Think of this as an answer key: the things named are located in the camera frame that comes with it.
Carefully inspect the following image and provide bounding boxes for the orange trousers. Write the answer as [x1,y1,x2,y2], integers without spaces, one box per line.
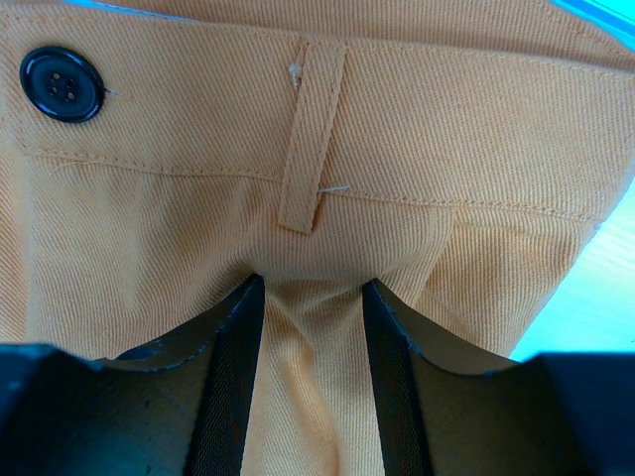
[1,1,634,475]

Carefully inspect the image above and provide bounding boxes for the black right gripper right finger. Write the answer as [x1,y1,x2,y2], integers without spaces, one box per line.
[362,280,634,475]

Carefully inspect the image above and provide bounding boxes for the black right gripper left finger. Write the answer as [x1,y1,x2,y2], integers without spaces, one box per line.
[1,275,265,475]

